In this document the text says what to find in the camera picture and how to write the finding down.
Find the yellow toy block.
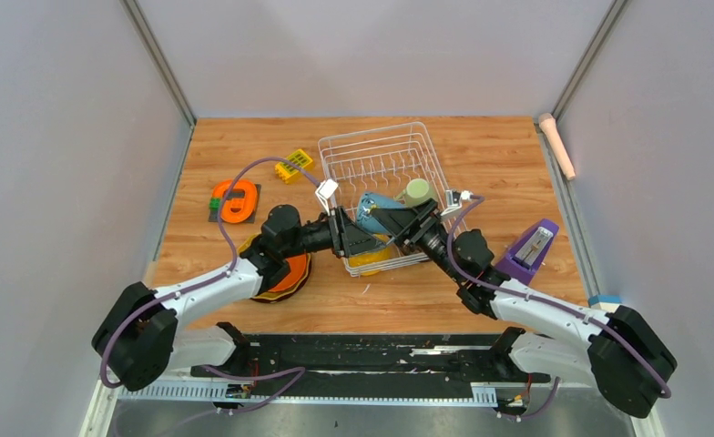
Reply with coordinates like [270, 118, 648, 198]
[274, 148, 315, 185]

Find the white wire dish rack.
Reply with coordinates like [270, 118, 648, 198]
[319, 122, 465, 272]

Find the yellow dotted plate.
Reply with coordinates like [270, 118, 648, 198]
[238, 233, 313, 304]

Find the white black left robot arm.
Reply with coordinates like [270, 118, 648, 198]
[91, 205, 385, 391]

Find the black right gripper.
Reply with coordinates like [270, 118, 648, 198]
[370, 199, 463, 284]

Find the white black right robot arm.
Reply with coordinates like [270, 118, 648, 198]
[358, 200, 678, 419]

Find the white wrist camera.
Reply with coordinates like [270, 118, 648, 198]
[441, 189, 474, 220]
[314, 178, 339, 215]

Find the pink cylinder handle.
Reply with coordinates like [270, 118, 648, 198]
[537, 113, 576, 180]

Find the yellow ribbed bowl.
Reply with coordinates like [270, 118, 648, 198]
[347, 246, 393, 276]

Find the blue dotted mug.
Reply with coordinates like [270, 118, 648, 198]
[356, 191, 410, 238]

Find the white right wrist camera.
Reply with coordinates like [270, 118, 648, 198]
[441, 189, 474, 220]

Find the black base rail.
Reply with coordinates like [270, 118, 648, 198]
[115, 333, 651, 406]

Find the orange handle toy on pad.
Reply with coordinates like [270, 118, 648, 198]
[208, 179, 261, 224]

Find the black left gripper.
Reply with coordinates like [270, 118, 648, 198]
[282, 206, 386, 259]

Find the light green mug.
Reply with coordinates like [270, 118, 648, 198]
[393, 178, 438, 207]

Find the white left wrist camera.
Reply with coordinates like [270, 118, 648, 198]
[314, 178, 339, 215]

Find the white blue toy block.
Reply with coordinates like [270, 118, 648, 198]
[587, 294, 622, 312]

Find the orange plate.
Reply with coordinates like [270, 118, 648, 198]
[270, 254, 311, 292]

